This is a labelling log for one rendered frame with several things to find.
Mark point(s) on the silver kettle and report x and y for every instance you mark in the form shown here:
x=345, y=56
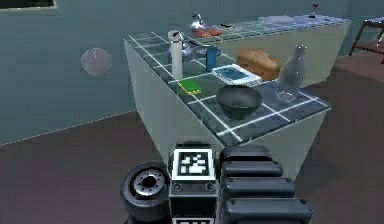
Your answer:
x=197, y=23

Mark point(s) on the clear glass bottle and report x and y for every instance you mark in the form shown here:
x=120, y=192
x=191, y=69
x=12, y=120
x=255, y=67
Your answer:
x=292, y=75

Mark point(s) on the dark window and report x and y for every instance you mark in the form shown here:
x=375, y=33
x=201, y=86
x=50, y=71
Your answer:
x=26, y=3

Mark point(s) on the brown wooden chair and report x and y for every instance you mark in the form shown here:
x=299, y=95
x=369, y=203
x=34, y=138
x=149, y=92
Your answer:
x=368, y=38

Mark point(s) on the dark grey bowl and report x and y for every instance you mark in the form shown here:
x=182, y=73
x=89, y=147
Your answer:
x=239, y=100

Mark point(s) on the red orange food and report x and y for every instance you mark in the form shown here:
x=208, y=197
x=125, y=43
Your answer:
x=206, y=32

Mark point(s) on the small black utensil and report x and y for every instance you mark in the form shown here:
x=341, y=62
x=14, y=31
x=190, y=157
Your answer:
x=227, y=25

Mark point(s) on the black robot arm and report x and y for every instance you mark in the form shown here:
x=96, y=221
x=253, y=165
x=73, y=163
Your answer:
x=240, y=193

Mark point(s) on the brown bread loaf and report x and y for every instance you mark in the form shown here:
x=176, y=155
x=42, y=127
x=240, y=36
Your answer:
x=259, y=63

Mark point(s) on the blue cup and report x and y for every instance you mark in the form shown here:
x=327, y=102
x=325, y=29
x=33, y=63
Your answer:
x=211, y=59

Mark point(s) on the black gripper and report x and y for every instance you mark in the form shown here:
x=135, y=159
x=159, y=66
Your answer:
x=146, y=191

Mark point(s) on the green yellow sponge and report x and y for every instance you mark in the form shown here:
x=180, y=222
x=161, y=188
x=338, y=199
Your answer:
x=189, y=86

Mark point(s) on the tiled kitchen counter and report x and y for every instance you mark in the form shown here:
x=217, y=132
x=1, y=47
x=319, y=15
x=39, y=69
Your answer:
x=186, y=110

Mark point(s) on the white blue square plate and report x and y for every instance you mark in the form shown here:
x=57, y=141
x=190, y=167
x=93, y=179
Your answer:
x=236, y=75

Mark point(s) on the grey pan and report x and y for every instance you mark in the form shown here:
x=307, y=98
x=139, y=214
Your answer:
x=201, y=50

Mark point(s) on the black sink faucet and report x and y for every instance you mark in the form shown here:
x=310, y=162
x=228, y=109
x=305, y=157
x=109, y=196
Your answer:
x=313, y=10

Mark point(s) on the grey sink basin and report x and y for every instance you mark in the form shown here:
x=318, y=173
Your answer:
x=276, y=19

